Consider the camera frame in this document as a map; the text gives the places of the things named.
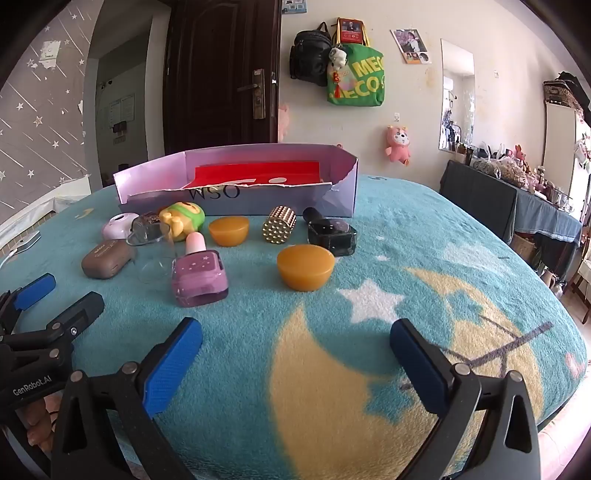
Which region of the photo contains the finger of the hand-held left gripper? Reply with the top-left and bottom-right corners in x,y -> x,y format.
0,273 -> 57,335
0,292 -> 105,358

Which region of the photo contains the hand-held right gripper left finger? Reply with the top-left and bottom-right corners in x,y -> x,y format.
51,317 -> 204,480

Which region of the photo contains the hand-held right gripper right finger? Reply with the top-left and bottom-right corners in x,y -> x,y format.
390,318 -> 541,480

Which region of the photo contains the brown earbud case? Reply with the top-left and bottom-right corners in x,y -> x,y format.
82,239 -> 132,279

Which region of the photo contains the clear glass cup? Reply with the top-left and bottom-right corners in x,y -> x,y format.
126,226 -> 178,284

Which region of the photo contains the pink nail polish bottle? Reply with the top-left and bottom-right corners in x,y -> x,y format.
172,232 -> 229,308

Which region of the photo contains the pink round pocket device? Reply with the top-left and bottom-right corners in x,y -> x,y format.
102,212 -> 141,241

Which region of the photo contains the green and yellow toy figure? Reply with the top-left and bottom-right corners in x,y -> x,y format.
158,202 -> 205,241

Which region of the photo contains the small amber round block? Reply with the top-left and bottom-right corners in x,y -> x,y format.
209,216 -> 250,247

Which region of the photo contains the large amber round block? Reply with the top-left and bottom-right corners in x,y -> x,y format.
277,244 -> 335,291

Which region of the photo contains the black nail polish bottle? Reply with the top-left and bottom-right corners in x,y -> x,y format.
302,207 -> 358,257

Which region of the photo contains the gold studded cylinder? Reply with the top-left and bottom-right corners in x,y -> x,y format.
262,206 -> 296,245

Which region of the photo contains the purple cardboard box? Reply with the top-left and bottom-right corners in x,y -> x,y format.
113,144 -> 359,217

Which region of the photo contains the person's left hand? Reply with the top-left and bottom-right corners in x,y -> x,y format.
27,396 -> 63,455

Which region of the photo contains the white plastic sheet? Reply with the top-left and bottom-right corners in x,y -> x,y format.
0,173 -> 90,241

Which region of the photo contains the teal moon print blanket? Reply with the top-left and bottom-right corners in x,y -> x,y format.
0,173 -> 587,480

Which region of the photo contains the beige thermos flask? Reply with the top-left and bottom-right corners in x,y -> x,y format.
540,268 -> 564,297

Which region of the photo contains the dark cloth covered table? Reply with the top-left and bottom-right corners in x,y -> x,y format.
440,159 -> 583,278

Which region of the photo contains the red paper box liner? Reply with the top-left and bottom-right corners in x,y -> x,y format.
194,161 -> 324,190

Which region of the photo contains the row of small table items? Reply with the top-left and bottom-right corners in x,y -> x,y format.
445,141 -> 578,213

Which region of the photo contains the pink plush toy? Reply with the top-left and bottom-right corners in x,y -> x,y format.
385,126 -> 411,166

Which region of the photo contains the dark brown wooden door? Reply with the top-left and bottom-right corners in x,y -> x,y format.
164,0 -> 282,155

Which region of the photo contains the tall white wardrobe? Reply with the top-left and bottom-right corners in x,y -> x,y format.
542,71 -> 591,217

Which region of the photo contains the green tote bag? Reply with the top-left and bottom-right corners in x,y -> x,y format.
327,44 -> 385,107

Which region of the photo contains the black backpack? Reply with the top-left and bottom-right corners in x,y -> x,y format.
289,23 -> 333,87

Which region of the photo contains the red and yellow bag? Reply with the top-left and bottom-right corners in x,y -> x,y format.
333,17 -> 372,47

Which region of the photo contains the wall mirror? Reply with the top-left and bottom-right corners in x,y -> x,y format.
438,39 -> 475,153

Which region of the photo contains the brass door handle plate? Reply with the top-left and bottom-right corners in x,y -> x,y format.
237,69 -> 266,121

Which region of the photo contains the wall photo print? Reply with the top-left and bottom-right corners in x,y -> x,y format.
392,28 -> 432,64

